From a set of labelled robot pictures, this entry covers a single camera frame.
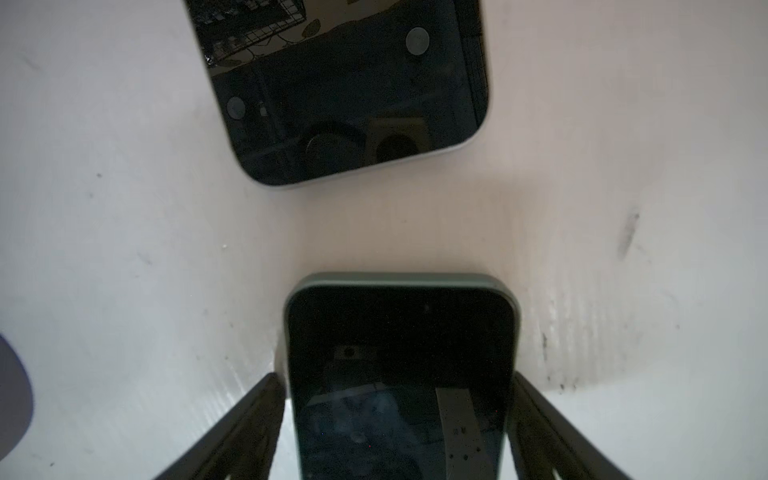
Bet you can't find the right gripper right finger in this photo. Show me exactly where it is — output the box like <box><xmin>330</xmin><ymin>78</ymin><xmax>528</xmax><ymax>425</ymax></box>
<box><xmin>506</xmin><ymin>372</ymin><xmax>629</xmax><ymax>480</ymax></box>

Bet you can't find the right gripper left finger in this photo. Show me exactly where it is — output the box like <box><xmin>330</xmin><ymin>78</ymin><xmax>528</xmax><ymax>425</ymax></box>
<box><xmin>158</xmin><ymin>372</ymin><xmax>286</xmax><ymax>479</ymax></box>

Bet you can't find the black phone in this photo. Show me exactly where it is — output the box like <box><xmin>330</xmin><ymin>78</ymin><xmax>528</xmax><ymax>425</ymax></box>
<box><xmin>186</xmin><ymin>0</ymin><xmax>489</xmax><ymax>187</ymax></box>
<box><xmin>284</xmin><ymin>272</ymin><xmax>520</xmax><ymax>479</ymax></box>

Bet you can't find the grey round stand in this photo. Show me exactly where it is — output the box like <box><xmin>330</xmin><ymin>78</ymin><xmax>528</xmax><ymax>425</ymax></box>
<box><xmin>0</xmin><ymin>337</ymin><xmax>34</xmax><ymax>459</ymax></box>

